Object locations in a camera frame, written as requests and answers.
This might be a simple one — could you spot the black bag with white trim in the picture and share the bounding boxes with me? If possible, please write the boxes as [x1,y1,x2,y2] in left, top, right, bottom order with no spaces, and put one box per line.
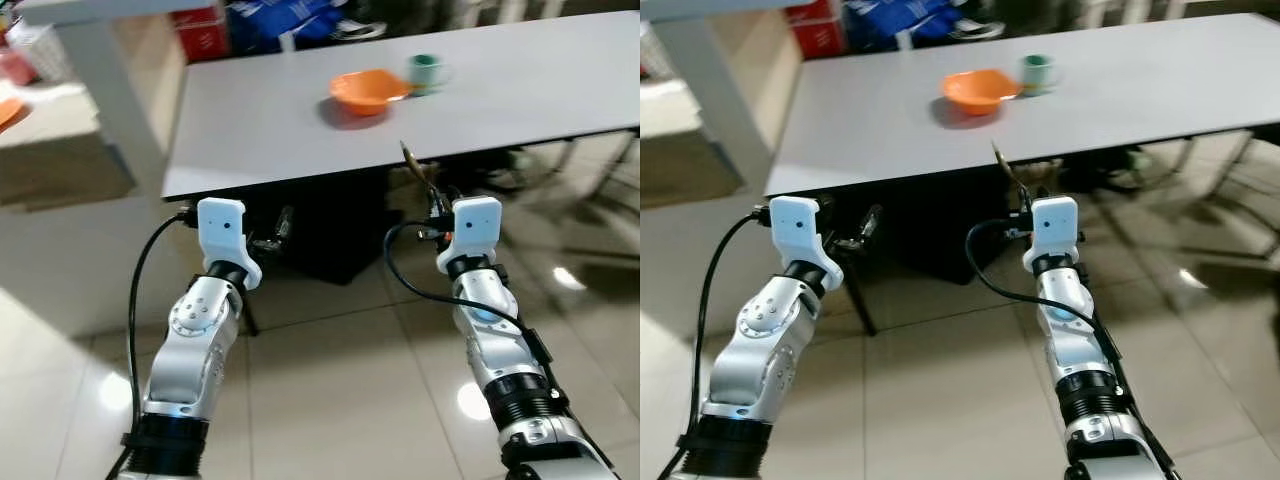
[950,18,1004,41]
[334,19,388,42]

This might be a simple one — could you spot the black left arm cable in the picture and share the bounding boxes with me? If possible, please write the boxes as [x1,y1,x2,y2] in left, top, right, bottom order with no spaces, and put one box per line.
[108,209,201,480]
[668,208,773,480]

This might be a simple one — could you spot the black table base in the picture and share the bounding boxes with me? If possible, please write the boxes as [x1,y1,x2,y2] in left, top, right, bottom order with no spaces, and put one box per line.
[850,165,1006,287]
[190,165,403,287]

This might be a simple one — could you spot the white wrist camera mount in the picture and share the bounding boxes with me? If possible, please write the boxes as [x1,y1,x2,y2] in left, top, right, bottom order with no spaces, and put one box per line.
[769,196,845,292]
[438,196,504,274]
[196,198,264,292]
[1022,196,1082,274]

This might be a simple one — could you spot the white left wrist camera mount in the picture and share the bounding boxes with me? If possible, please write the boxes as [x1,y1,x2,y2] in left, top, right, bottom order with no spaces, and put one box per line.
[196,198,264,292]
[769,196,845,292]

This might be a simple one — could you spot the bronze metal spoon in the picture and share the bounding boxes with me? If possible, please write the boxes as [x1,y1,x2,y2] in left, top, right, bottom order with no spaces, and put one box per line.
[991,140,1032,201]
[399,140,442,201]

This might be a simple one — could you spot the green mug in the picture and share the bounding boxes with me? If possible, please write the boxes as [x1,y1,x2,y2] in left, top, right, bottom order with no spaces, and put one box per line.
[1019,54,1060,97]
[407,54,449,96]

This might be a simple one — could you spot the white table leg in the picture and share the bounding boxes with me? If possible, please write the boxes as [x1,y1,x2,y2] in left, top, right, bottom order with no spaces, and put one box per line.
[55,20,168,196]
[650,18,783,196]

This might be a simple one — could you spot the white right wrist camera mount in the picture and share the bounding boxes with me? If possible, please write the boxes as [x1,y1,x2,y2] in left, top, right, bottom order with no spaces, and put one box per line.
[1022,196,1082,274]
[438,196,504,274]

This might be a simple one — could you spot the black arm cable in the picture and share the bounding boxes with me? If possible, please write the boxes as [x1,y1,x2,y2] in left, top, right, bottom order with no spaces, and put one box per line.
[964,219,1126,371]
[668,208,773,480]
[384,221,553,371]
[108,209,201,480]

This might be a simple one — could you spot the red cardboard box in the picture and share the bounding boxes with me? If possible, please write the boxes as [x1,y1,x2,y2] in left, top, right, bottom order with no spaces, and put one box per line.
[170,6,232,64]
[785,0,848,60]

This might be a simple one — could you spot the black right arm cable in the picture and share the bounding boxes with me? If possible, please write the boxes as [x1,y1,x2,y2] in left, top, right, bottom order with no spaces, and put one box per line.
[964,219,1126,371]
[384,221,553,371]

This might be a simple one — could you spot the orange plastic bowl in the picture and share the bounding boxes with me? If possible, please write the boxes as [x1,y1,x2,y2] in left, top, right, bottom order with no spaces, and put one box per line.
[329,69,414,118]
[941,69,1024,117]

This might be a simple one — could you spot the blue fabric bag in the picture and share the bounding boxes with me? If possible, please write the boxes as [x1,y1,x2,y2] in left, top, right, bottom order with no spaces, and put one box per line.
[845,0,963,50]
[225,0,348,53]

